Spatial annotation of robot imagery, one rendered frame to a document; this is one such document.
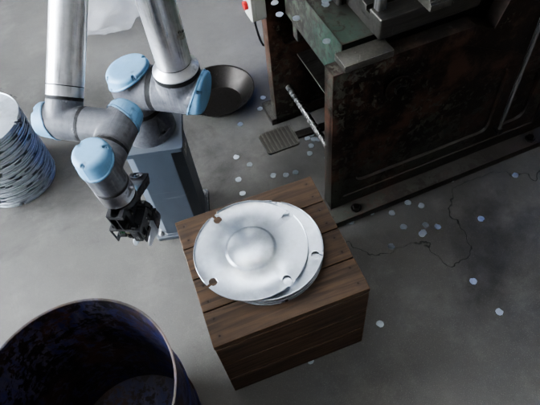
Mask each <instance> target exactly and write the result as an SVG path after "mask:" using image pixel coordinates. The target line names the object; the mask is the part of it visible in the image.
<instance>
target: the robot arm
mask: <svg viewBox="0 0 540 405"><path fill-rule="evenodd" d="M135 2H136V4H137V8H138V11H139V14H140V16H141V21H142V24H143V27H144V29H145V33H146V36H147V39H148V41H149V45H150V48H151V51H152V53H153V57H154V60H155V64H154V65H152V64H149V60H148V59H147V58H146V57H145V56H144V55H142V54H137V53H133V54H128V55H123V56H122V57H120V58H119V59H116V60H115V61H114V62H113V63H111V65H110V66H109V67H108V70H107V71H106V80H107V83H108V89H109V91H110V92H111V93H112V96H113V98H114V100H112V101H111V102H110V104H108V106H107V108H94V107H88V106H84V81H85V64H86V48H87V31H88V0H48V14H47V58H46V81H45V94H46V95H45V101H42V102H39V103H38V104H36V105H35V106H34V108H33V110H34V111H33V113H32V114H31V125H32V128H33V130H34V131H35V132H36V133H37V134H38V135H39V136H41V137H48V138H52V139H55V140H57V141H61V140H65V141H76V142H80V143H79V144H78V145H77V146H76V147H75V148H74V149H73V151H72V164H73V165H74V167H75V168H76V170H77V172H78V174H79V176H80V177H81V178H82V179H83V180H84V181H85V182H86V183H87V184H88V186H89V187H90V188H91V189H92V191H93V192H94V194H95V195H96V197H97V198H98V199H99V200H100V201H101V203H102V204H103V205H104V206H105V207H107V209H108V211H107V214H106V216H105V217H106V218H107V220H108V221H109V222H110V223H111V225H110V228H109V231H110V232H111V233H112V235H113V236H114V237H115V238H116V239H117V241H120V237H127V236H128V237H129V238H132V239H133V243H134V245H138V243H139V241H144V240H145V241H146V242H148V240H149V246H151V245H152V244H153V241H154V238H155V237H156V236H157V235H158V230H159V226H160V222H161V215H160V213H159V212H158V211H157V209H156V208H153V206H152V205H151V203H149V202H147V201H145V200H141V196H142V195H143V193H144V192H145V190H146V188H147V186H148V185H149V184H150V182H149V174H148V173H140V172H137V173H131V174H130V175H129V176H128V175H127V173H126V172H125V170H124V168H123V166H124V164H125V161H126V159H127V157H128V155H129V151H130V150H131V148H132V146H134V147H137V148H142V149H147V148H152V147H155V146H158V145H160V144H162V143H164V142H165V141H167V140H168V139H169V138H170V137H171V136H172V135H173V133H174V130H175V127H176V123H175V119H174V115H173V113H181V114H186V115H200V114H202V113H203V112H204V111H205V109H206V107H207V104H208V101H209V99H210V94H211V73H210V72H209V71H208V70H206V69H200V66H199V63H198V60H197V59H196V57H195V56H193V55H192V54H190V51H189V47H188V44H187V41H186V35H185V31H184V29H183V25H182V20H181V16H180V13H179V9H178V4H177V0H135ZM114 231H118V233H117V236H116V235H115V234H114Z"/></svg>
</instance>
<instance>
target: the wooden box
mask: <svg viewBox="0 0 540 405"><path fill-rule="evenodd" d="M247 200H262V201H265V200H272V202H279V203H281V202H284V203H289V204H292V205H294V206H296V207H298V208H300V209H302V210H303V211H304V212H305V213H307V214H308V215H309V216H310V217H311V218H312V219H313V221H314V222H315V223H316V225H317V226H318V228H319V230H320V232H321V236H322V239H323V244H324V257H323V262H322V266H321V270H320V272H319V274H318V275H317V278H316V280H315V281H314V282H313V283H312V284H311V285H310V286H309V287H308V288H307V289H306V290H305V291H304V292H303V293H302V294H301V295H299V296H297V297H295V298H293V299H292V300H290V301H289V300H286V301H285V302H284V303H280V304H277V305H252V304H248V303H245V302H242V301H234V300H231V299H228V298H226V297H222V296H220V295H219V294H217V293H215V292H213V291H212V290H211V289H210V288H209V287H210V286H215V285H217V283H218V281H217V280H216V279H215V278H211V279H210V280H209V284H208V285H205V284H204V283H203V281H202V280H201V278H200V276H199V275H198V273H197V270H196V268H195V265H194V242H195V240H196V237H197V235H198V233H199V231H200V229H201V228H202V226H203V224H204V223H205V222H206V221H207V220H208V219H211V218H213V219H214V223H220V222H221V221H222V219H221V218H220V217H217V218H216V217H215V215H216V214H217V211H219V210H221V209H223V208H224V207H227V206H229V205H231V204H233V203H231V204H228V205H226V206H223V207H220V208H217V209H214V210H212V211H208V212H205V213H202V214H200V215H196V216H194V217H191V218H188V219H184V220H182V221H179V222H177V223H175V226H176V228H177V232H178V236H179V239H180V241H181V245H182V249H183V251H184V255H185V257H186V262H187V264H188V268H189V270H190V274H191V278H192V281H193V283H194V288H195V291H196V293H197V296H198V301H199V304H200V306H201V309H202V313H203V316H204V319H205V322H206V325H207V329H208V332H209V335H210V338H211V342H212V345H213V348H214V350H216V353H217V355H218V356H219V359H220V361H221V363H222V364H223V367H224V369H225V371H226V372H227V375H228V377H229V379H230V380H231V384H232V386H233V387H234V389H235V391H237V390H239V389H241V388H244V387H247V386H250V385H252V384H254V383H257V382H259V381H262V380H264V379H266V378H270V377H272V376H274V375H276V374H279V373H282V372H284V371H286V370H290V369H292V368H294V367H297V366H300V365H302V364H305V363H307V362H310V361H312V360H314V359H317V358H320V357H322V356H325V355H327V354H331V353H333V352H335V351H337V350H340V349H343V348H345V347H347V346H351V345H353V344H355V343H357V342H360V341H361V340H362V334H363V329H364V323H365V318H366V308H367V303H368V297H369V291H370V286H369V285H368V283H367V282H366V279H365V277H364V275H363V274H362V271H361V270H360V268H359V266H358V264H357V262H356V260H355V258H354V257H353V255H352V253H351V251H350V249H349V248H348V246H347V244H346V242H345V240H344V238H343V236H342V234H341V232H340V231H339V229H338V226H337V224H336V223H335V222H334V220H333V217H332V215H331V214H330V212H329V210H328V208H327V206H326V205H325V202H323V199H322V197H321V195H320V193H319V191H318V189H317V188H316V186H315V184H314V182H313V180H312V178H311V177H310V176H309V177H307V178H303V179H301V180H298V181H295V182H291V183H289V184H287V185H284V186H280V187H277V188H275V189H272V190H268V191H265V192H264V193H261V194H257V195H254V196H251V197H249V198H245V199H243V200H240V201H238V202H242V201H247ZM238 202H234V203H238Z"/></svg>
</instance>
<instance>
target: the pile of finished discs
mask: <svg viewBox="0 0 540 405"><path fill-rule="evenodd" d="M265 201H268V202H271V203H275V204H278V205H280V206H283V207H284V208H286V209H287V211H289V213H288V214H284V215H282V217H281V218H282V219H283V220H285V221H287V220H289V219H290V215H291V214H293V215H295V216H296V217H297V218H298V219H299V220H300V221H301V223H302V225H303V227H304V229H305V232H306V234H307V237H308V242H309V253H308V258H307V260H306V263H305V266H304V268H303V270H302V272H301V274H300V275H299V276H298V277H297V279H296V280H295V281H294V282H292V281H291V279H292V278H291V276H284V277H283V279H282V281H283V282H284V283H286V284H287V283H290V284H291V285H290V286H289V287H287V288H286V289H285V290H284V291H282V292H280V293H278V294H276V295H275V296H273V297H269V298H267V299H263V300H260V301H243V302H245V303H248V304H252V305H277V304H280V303H284V302H285V301H286V300H289V301H290V300H292V299H293V298H295V297H297V296H299V295H301V294H302V293H303V292H304V291H305V290H306V289H307V288H308V287H309V286H310V285H311V284H312V283H313V282H314V281H315V280H316V278H317V275H318V274H319V272H320V270H321V266H322V262H323V257H324V244H323V239H322V236H321V232H320V230H319V228H318V226H317V225H316V223H315V222H314V221H313V219H312V218H311V217H310V216H309V215H308V214H307V213H305V212H304V211H303V210H302V209H300V208H298V207H296V206H294V205H292V204H289V203H286V202H272V200H265Z"/></svg>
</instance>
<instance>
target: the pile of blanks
mask: <svg viewBox="0 0 540 405"><path fill-rule="evenodd" d="M18 108H19V115H18V120H17V121H15V122H14V123H16V124H15V126H14V128H13V129H12V130H11V131H10V132H9V133H8V134H7V135H6V136H5V137H4V138H3V139H2V140H1V141H0V207H3V208H9V207H18V206H21V205H22V204H23V203H24V204H26V203H29V202H30V201H32V200H34V199H36V198H38V197H39V196H40V195H41V194H42V193H43V192H44V191H45V190H46V189H47V188H48V187H49V186H50V185H51V183H52V181H53V179H54V177H55V170H56V167H55V161H54V159H53V157H52V156H51V155H50V153H49V151H48V149H47V147H46V146H45V145H44V143H43V141H42V139H41V138H40V136H39V135H38V134H37V133H36V132H35V131H34V130H33V128H32V125H31V123H30V122H29V121H28V119H27V117H26V115H25V113H24V112H23V111H22V109H21V108H20V107H19V105H18Z"/></svg>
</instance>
